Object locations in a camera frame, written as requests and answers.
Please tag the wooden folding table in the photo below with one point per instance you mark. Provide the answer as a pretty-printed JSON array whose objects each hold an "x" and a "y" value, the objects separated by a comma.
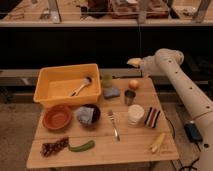
[{"x": 133, "y": 147}]

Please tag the yellow corn toy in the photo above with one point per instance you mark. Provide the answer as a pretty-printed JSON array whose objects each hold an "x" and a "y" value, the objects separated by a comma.
[{"x": 157, "y": 143}]

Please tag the green plastic cup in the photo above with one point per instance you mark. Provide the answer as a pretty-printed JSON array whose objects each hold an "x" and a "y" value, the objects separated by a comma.
[{"x": 107, "y": 80}]

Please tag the black bowl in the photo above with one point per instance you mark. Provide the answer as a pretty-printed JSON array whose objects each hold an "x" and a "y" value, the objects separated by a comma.
[{"x": 96, "y": 114}]

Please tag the black power adapter box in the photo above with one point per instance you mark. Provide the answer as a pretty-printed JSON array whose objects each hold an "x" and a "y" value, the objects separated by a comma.
[{"x": 192, "y": 133}]

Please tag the yellow-tipped gripper finger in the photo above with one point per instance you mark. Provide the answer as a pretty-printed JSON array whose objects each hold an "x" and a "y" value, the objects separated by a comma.
[{"x": 135, "y": 62}]

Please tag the striped layered cake toy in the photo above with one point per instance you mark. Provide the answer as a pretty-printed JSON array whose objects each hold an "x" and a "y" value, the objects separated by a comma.
[{"x": 152, "y": 118}]

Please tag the white dish brush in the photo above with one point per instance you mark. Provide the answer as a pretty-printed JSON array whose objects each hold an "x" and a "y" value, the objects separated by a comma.
[{"x": 86, "y": 81}]

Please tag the grey crumpled cloth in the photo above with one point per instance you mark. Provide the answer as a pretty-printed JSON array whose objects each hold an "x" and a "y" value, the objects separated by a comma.
[{"x": 85, "y": 115}]

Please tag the orange peach fruit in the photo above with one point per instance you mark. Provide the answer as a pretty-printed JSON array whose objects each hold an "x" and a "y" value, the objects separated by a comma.
[{"x": 133, "y": 84}]

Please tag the green chili pepper toy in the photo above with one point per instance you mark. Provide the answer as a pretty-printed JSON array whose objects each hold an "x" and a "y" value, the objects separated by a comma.
[{"x": 84, "y": 147}]

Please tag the yellow plastic tray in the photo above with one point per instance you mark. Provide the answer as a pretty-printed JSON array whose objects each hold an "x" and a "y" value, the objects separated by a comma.
[{"x": 56, "y": 85}]

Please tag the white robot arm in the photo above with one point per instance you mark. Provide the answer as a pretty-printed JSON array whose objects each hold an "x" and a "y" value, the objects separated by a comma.
[{"x": 167, "y": 62}]

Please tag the orange terracotta bowl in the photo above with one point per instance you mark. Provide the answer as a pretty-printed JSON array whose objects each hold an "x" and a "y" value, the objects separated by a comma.
[{"x": 57, "y": 117}]

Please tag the silver fork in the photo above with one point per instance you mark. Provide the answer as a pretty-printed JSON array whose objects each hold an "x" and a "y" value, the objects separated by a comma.
[{"x": 111, "y": 116}]

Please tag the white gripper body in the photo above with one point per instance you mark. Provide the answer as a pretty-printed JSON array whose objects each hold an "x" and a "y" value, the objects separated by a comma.
[{"x": 148, "y": 66}]

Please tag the dark metal cup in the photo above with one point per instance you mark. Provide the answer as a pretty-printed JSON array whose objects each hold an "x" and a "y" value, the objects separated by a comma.
[{"x": 129, "y": 97}]

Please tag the white stacked cups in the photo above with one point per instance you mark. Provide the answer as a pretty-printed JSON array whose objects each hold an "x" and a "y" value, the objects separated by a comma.
[{"x": 135, "y": 114}]

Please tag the brown grape bunch toy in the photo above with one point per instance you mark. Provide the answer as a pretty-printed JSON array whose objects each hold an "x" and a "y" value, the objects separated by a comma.
[{"x": 49, "y": 149}]

